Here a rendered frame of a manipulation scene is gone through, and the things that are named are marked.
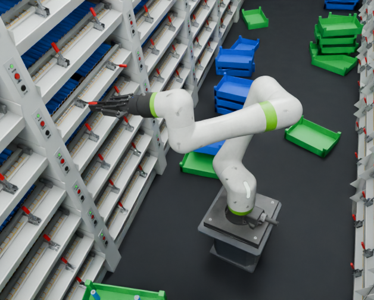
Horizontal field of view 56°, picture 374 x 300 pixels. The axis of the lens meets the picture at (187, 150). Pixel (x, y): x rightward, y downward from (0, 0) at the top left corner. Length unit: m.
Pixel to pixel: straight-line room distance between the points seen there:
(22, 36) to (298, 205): 1.67
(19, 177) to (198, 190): 1.23
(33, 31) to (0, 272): 0.78
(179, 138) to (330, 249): 1.16
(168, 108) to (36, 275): 0.81
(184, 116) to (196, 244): 1.00
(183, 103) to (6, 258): 0.78
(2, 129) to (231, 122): 0.75
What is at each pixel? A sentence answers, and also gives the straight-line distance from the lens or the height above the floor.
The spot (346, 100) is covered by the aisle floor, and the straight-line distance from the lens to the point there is 2.95.
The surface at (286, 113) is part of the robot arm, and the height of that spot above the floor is 0.89.
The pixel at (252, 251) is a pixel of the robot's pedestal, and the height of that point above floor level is 0.28.
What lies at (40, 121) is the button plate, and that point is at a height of 1.05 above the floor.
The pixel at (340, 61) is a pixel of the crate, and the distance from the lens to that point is 3.37.
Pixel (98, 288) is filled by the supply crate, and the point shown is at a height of 0.50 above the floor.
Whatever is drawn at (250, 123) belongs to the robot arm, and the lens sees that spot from 1.32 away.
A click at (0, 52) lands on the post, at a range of 1.14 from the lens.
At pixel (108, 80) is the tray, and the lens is 1.60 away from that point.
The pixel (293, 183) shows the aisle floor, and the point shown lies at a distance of 2.30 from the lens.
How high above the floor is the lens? 1.78
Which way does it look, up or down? 46 degrees down
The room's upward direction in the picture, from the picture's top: 9 degrees counter-clockwise
